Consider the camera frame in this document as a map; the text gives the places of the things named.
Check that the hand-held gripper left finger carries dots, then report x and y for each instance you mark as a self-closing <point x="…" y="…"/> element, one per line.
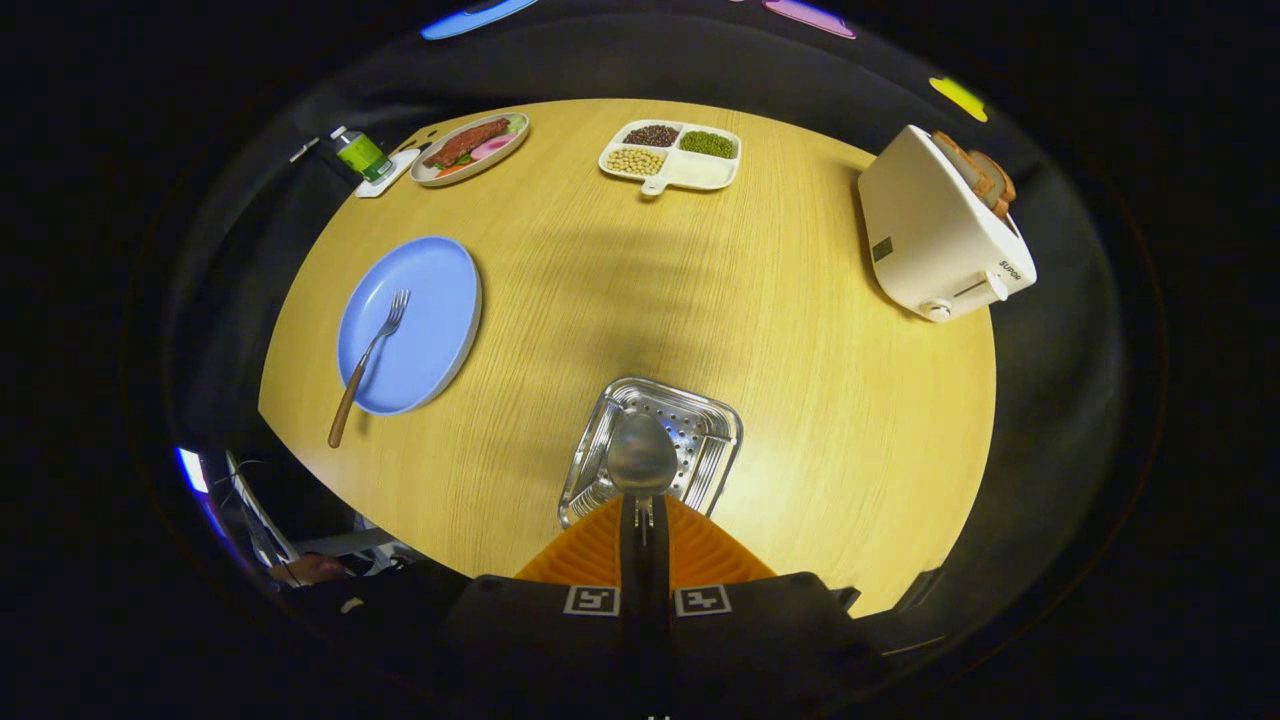
<point x="632" y="570"/>

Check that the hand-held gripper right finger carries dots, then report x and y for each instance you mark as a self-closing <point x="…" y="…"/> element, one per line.
<point x="660" y="570"/>

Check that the metal perforated tray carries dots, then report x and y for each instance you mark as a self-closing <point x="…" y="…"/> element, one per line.
<point x="700" y="430"/>

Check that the black clamp block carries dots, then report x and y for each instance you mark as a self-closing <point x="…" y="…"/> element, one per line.
<point x="922" y="588"/>
<point x="843" y="598"/>

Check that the blue round plate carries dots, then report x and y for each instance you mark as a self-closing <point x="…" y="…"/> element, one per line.
<point x="430" y="300"/>

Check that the white divided dish of beans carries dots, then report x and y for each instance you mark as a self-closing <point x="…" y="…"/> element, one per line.
<point x="700" y="172"/>

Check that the white toaster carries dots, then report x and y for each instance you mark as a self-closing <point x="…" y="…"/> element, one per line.
<point x="930" y="230"/>

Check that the lit computer monitor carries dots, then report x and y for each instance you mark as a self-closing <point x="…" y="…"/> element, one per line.
<point x="192" y="470"/>

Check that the oval plate of food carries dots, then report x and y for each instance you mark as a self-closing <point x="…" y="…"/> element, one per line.
<point x="470" y="145"/>

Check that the white square coaster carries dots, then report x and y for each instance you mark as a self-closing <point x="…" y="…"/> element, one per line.
<point x="402" y="168"/>

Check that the green drink bottle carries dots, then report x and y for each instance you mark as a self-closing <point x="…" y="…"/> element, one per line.
<point x="362" y="155"/>

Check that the toasted bread slice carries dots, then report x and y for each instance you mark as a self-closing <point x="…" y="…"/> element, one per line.
<point x="1000" y="185"/>
<point x="960" y="160"/>

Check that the white frame stand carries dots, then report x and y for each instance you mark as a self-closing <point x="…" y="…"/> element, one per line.
<point x="262" y="520"/>

